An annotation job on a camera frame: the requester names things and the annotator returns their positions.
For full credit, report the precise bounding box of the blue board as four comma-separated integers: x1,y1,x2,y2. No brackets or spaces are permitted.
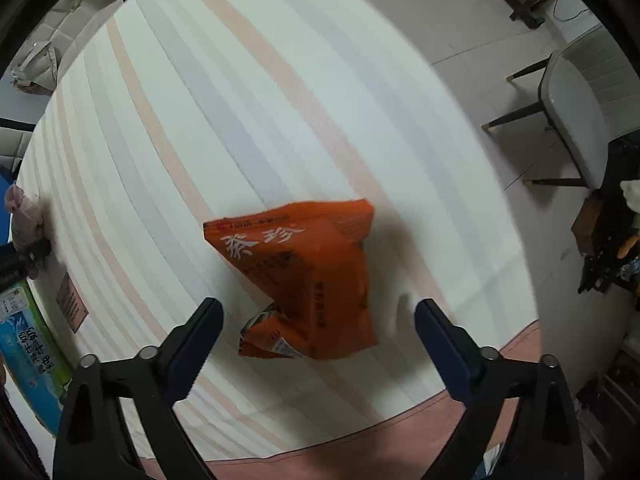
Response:
0,165,17,246

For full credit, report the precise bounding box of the purple plush toy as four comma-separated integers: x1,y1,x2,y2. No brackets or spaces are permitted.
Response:
5,184,47,252

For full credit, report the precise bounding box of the white down jacket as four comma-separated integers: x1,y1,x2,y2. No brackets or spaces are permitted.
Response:
11,0,151,93

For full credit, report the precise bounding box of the grey cushioned chair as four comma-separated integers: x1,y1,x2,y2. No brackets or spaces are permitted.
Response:
482,25,640,191

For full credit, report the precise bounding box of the cardboard box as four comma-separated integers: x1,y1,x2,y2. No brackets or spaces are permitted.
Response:
0,280,73,436

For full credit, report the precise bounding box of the brown rectangular label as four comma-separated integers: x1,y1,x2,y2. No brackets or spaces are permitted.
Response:
55,272,90,333

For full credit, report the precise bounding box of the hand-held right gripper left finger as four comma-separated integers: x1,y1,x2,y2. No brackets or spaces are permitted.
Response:
52,297,224,480

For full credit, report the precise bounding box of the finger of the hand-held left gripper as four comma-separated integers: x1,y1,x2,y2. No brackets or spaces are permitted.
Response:
0,238,52,291

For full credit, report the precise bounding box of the thin cable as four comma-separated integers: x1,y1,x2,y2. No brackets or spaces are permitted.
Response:
552,0,592,22

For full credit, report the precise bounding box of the black equipment pile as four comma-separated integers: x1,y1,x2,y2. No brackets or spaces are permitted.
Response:
570,130,640,296

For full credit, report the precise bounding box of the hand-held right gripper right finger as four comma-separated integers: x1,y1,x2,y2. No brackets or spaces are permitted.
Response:
414,298,586,480

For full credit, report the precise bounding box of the orange snack packet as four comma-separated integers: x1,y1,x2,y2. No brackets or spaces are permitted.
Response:
202,199,379,361

